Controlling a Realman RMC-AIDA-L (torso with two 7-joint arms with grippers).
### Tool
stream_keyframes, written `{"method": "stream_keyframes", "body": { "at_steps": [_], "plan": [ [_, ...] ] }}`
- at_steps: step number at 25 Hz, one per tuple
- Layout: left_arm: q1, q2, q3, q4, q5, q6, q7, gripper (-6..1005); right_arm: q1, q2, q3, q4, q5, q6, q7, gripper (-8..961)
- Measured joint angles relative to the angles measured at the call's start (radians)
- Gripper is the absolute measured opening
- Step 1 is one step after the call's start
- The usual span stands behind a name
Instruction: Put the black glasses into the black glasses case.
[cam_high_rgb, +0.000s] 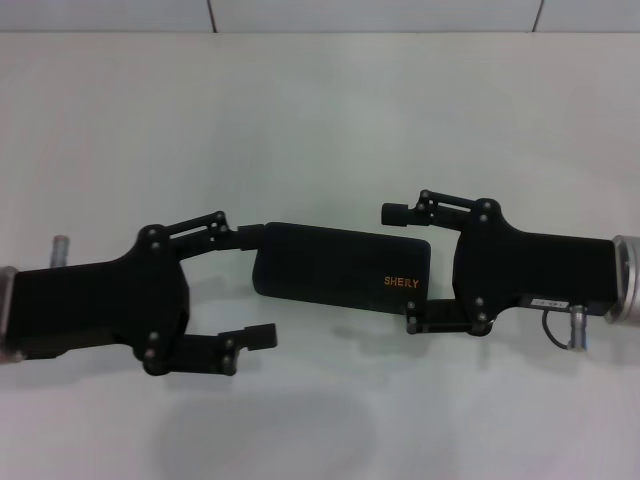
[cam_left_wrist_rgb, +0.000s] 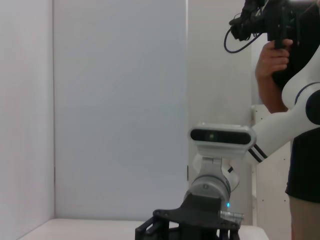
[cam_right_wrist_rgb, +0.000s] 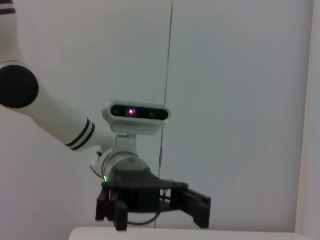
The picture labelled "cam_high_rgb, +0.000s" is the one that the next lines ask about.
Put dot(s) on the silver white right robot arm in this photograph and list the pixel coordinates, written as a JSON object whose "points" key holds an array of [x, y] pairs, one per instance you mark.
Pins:
{"points": [[627, 280]]}

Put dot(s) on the black glasses case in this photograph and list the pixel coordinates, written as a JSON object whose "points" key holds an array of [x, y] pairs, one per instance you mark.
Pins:
{"points": [[330, 265]]}

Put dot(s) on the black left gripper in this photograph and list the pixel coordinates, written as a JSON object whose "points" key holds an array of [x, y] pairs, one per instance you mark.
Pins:
{"points": [[110, 305]]}

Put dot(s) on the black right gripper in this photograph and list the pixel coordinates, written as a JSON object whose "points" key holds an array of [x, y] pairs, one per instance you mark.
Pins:
{"points": [[540, 272]]}

